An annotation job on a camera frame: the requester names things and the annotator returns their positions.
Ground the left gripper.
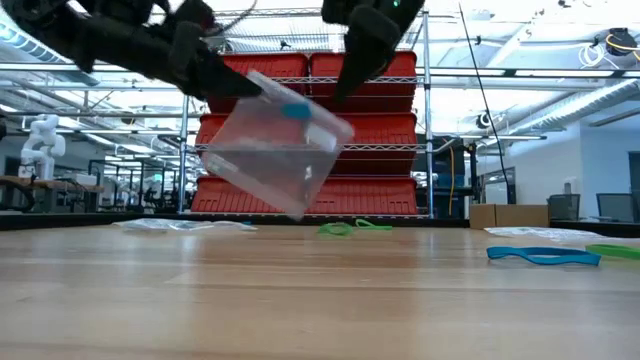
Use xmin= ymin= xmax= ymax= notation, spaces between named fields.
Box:
xmin=79 ymin=22 xmax=264 ymax=100

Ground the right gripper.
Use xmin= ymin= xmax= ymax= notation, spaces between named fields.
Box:
xmin=322 ymin=0 xmax=426 ymax=104

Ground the blue rubber band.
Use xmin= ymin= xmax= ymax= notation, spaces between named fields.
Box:
xmin=486 ymin=245 xmax=603 ymax=267
xmin=281 ymin=101 xmax=314 ymax=121

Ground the clear plastic zip bag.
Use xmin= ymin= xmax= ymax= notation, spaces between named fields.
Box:
xmin=483 ymin=225 xmax=609 ymax=242
xmin=113 ymin=217 xmax=260 ymax=233
xmin=202 ymin=69 xmax=355 ymax=221

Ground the green rubber band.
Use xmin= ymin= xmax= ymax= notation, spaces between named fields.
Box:
xmin=584 ymin=243 xmax=640 ymax=262
xmin=316 ymin=221 xmax=355 ymax=238
xmin=353 ymin=218 xmax=395 ymax=232

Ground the red plastic storage bin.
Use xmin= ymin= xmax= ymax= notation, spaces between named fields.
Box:
xmin=189 ymin=175 xmax=307 ymax=216
xmin=319 ymin=112 xmax=419 ymax=177
xmin=219 ymin=52 xmax=310 ymax=115
xmin=304 ymin=175 xmax=420 ymax=216
xmin=194 ymin=112 xmax=321 ymax=177
xmin=309 ymin=51 xmax=418 ymax=115

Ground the black equipment rack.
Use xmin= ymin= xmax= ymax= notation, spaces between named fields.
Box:
xmin=430 ymin=139 xmax=482 ymax=220

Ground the wooden workbench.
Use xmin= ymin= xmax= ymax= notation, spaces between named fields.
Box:
xmin=0 ymin=173 xmax=107 ymax=215

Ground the brown cardboard box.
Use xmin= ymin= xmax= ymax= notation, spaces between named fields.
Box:
xmin=468 ymin=203 xmax=551 ymax=231

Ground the grey office chair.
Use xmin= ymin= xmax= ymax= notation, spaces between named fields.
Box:
xmin=546 ymin=193 xmax=582 ymax=223
xmin=593 ymin=191 xmax=637 ymax=224

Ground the black ceiling device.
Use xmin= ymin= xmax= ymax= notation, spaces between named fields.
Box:
xmin=594 ymin=27 xmax=640 ymax=60

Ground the yellow cable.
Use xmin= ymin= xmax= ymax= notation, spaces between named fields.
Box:
xmin=446 ymin=143 xmax=458 ymax=217

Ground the background black frame workstation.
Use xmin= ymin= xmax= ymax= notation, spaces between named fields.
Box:
xmin=88 ymin=158 xmax=182 ymax=214

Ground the black hanging cable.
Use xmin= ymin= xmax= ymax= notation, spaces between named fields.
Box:
xmin=458 ymin=0 xmax=517 ymax=205

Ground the silver ventilation duct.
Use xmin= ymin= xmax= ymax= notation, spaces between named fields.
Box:
xmin=0 ymin=19 xmax=104 ymax=87
xmin=494 ymin=78 xmax=640 ymax=137

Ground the black aluminium table frame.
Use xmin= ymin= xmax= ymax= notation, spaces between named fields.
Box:
xmin=0 ymin=211 xmax=640 ymax=239

